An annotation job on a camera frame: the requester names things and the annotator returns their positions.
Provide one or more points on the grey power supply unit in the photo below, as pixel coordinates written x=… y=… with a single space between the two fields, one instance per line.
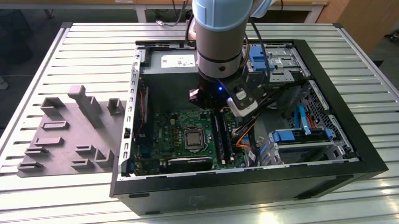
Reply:
x=164 y=88

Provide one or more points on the black graphics card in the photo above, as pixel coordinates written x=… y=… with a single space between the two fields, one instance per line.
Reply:
x=186 y=164

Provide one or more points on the wooden cabinet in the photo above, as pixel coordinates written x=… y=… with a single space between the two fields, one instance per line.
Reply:
x=367 y=23

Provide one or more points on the black PC case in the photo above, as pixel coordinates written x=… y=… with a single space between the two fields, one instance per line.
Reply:
x=217 y=193

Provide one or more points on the grey stand foot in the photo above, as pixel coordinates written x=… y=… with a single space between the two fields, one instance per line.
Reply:
x=2 y=84

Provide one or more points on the black camera bracket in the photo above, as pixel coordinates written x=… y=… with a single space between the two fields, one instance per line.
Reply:
x=232 y=85

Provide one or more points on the silver CPU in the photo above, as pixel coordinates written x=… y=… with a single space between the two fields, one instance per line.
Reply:
x=193 y=139

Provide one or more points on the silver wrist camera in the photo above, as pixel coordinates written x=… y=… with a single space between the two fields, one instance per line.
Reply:
x=245 y=112

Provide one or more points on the blue board connector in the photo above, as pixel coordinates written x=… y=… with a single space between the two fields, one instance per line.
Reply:
x=144 y=151

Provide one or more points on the blue drive latch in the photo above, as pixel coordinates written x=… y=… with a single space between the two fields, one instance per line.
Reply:
x=256 y=64

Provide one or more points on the hard disk in blue carrier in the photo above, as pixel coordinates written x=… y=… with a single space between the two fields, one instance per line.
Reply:
x=283 y=136

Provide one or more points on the metal disk bay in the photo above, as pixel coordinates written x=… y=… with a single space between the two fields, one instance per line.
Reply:
x=311 y=145

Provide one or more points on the wood-topped white desk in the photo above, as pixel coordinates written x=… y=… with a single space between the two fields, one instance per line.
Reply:
x=299 y=6

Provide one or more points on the black RAM slot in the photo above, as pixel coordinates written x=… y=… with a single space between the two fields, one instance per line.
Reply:
x=214 y=140

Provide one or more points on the CPU socket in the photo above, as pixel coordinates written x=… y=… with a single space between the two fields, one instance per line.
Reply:
x=194 y=149

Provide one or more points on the metal drive cage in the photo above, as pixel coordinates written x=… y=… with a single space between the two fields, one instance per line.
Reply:
x=292 y=70

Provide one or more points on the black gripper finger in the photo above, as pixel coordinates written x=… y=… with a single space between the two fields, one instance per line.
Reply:
x=194 y=96

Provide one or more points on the grey parts rack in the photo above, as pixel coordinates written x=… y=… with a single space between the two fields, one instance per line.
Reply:
x=77 y=142

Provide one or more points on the green motherboard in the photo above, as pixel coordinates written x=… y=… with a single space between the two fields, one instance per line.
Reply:
x=164 y=149

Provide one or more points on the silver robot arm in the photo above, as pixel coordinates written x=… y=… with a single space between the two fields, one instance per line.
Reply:
x=217 y=46

